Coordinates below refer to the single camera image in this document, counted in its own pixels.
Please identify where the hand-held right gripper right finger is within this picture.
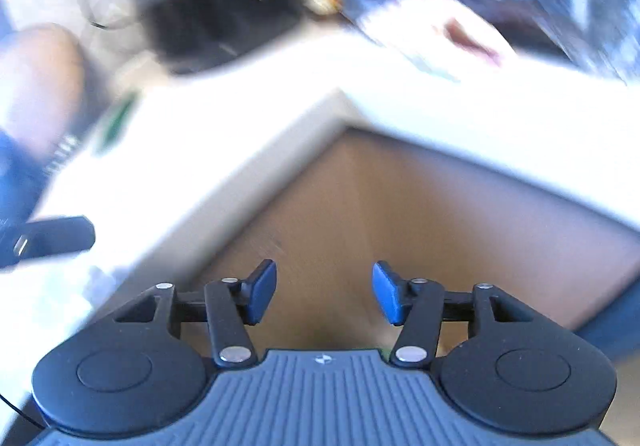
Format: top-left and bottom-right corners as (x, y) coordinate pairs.
(371, 260), (531, 369)

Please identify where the round wooden cutting board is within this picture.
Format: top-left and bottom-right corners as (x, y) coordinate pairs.
(0, 24), (88, 152)

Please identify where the short green packet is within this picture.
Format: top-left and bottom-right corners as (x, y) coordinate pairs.
(97, 94), (138, 154)

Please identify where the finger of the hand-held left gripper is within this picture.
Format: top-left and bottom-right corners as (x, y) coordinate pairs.
(0, 215), (97, 269)

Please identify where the grey rice cooker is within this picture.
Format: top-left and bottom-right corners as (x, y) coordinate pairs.
(135, 0), (306, 74)

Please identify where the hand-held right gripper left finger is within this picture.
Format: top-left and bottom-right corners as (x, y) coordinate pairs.
(116, 259), (278, 369)

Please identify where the pink striped towel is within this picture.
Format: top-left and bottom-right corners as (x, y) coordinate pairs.
(357, 0), (518, 82)

